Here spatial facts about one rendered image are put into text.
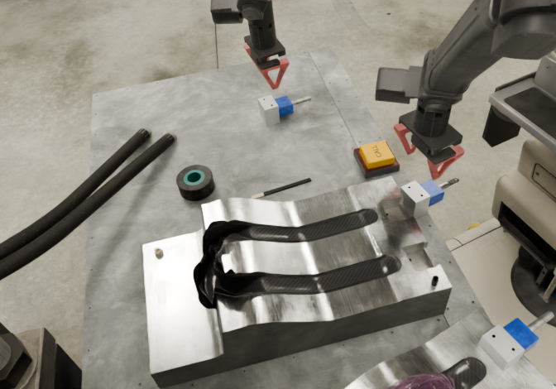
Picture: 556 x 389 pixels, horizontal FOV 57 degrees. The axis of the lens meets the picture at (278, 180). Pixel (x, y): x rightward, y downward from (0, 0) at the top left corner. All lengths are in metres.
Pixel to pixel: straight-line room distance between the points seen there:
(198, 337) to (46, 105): 2.35
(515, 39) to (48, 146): 2.53
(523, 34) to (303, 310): 0.55
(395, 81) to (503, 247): 0.99
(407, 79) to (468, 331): 0.41
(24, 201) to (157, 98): 1.25
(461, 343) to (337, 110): 0.67
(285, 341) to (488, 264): 0.96
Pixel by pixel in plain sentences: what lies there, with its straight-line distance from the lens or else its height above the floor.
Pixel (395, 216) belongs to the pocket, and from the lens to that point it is 0.99.
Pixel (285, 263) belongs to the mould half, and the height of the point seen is 0.90.
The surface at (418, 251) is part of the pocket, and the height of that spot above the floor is 0.86.
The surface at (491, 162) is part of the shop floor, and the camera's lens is 2.39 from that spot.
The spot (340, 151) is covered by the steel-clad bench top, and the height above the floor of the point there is 0.80.
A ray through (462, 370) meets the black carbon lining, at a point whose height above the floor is 0.85.
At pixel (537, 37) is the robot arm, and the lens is 0.43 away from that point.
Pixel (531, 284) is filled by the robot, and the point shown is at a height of 0.27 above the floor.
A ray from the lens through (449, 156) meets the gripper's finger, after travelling 0.92.
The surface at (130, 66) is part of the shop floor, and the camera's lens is 3.16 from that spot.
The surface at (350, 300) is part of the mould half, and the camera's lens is 0.85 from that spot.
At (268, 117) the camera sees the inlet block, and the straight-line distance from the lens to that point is 1.25.
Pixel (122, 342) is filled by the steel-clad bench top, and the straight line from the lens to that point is 0.98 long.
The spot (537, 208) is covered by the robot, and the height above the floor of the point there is 0.80.
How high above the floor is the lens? 1.62
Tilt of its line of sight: 47 degrees down
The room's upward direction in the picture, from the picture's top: 7 degrees counter-clockwise
